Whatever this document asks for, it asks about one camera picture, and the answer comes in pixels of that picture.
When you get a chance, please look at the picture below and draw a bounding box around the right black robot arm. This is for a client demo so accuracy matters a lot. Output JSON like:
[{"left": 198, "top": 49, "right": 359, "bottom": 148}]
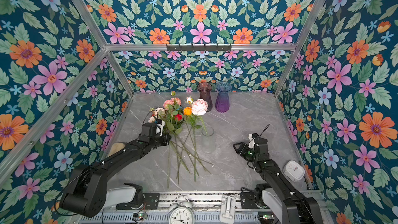
[{"left": 233, "top": 133, "right": 324, "bottom": 224}]

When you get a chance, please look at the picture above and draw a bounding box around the orange rose flower stem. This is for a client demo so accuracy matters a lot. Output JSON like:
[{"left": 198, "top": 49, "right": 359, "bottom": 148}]
[{"left": 183, "top": 107, "right": 197, "bottom": 181}]

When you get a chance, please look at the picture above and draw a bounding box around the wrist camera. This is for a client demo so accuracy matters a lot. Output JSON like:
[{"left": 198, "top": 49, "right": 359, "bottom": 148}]
[
  {"left": 155, "top": 119, "right": 165, "bottom": 136},
  {"left": 248, "top": 133, "right": 258, "bottom": 149}
]

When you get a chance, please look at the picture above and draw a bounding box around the dark maroon glass vase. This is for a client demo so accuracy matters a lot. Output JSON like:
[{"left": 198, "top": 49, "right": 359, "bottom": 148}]
[{"left": 197, "top": 82, "right": 212, "bottom": 112}]

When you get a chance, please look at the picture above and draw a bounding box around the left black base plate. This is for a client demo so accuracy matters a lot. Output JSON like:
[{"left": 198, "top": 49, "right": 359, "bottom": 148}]
[{"left": 116, "top": 193, "right": 160, "bottom": 210}]

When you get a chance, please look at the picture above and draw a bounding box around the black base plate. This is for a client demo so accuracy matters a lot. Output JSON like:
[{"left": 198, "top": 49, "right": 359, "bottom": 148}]
[
  {"left": 116, "top": 193, "right": 160, "bottom": 210},
  {"left": 240, "top": 191, "right": 265, "bottom": 209}
]

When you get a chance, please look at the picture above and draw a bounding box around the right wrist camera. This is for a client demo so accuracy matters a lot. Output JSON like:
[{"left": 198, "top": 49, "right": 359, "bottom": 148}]
[{"left": 248, "top": 133, "right": 258, "bottom": 149}]

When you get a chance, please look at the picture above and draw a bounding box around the red rose flower stem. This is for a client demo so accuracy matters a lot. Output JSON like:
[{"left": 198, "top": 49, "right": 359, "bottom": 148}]
[{"left": 173, "top": 113, "right": 190, "bottom": 177}]

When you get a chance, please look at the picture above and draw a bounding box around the white clamp bracket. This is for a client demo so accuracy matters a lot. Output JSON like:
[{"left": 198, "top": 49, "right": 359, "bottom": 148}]
[{"left": 220, "top": 195, "right": 236, "bottom": 224}]

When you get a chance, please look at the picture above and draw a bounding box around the pink carnation flower stem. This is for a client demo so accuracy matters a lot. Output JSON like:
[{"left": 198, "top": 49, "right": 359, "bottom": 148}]
[{"left": 187, "top": 97, "right": 208, "bottom": 129}]

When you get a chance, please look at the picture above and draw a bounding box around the purple glass vase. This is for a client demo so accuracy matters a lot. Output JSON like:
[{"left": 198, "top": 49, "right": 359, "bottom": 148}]
[{"left": 216, "top": 82, "right": 232, "bottom": 113}]

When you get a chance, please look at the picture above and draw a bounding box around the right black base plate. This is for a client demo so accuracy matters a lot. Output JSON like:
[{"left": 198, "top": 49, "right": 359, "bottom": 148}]
[{"left": 240, "top": 191, "right": 265, "bottom": 209}]

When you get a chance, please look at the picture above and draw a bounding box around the white alarm clock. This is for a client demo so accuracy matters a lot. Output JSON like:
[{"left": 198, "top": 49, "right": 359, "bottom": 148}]
[{"left": 168, "top": 201, "right": 195, "bottom": 224}]

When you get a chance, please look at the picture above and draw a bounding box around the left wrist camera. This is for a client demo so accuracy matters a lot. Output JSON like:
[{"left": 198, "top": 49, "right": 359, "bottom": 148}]
[{"left": 155, "top": 119, "right": 165, "bottom": 136}]

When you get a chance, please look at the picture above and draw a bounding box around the black hook rail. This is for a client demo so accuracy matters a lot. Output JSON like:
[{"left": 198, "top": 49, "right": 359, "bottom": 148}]
[{"left": 166, "top": 44, "right": 232, "bottom": 52}]

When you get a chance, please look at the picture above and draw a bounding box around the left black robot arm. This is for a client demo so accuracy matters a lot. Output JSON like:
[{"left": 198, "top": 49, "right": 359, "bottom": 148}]
[{"left": 59, "top": 120, "right": 171, "bottom": 217}]

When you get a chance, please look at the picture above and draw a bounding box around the cream rose flower bunch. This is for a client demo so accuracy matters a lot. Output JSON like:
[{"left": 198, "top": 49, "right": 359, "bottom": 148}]
[{"left": 149, "top": 92, "right": 184, "bottom": 188}]

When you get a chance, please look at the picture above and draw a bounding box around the clear ribbed glass vase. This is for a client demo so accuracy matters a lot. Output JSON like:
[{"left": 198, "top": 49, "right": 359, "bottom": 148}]
[{"left": 201, "top": 125, "right": 215, "bottom": 153}]

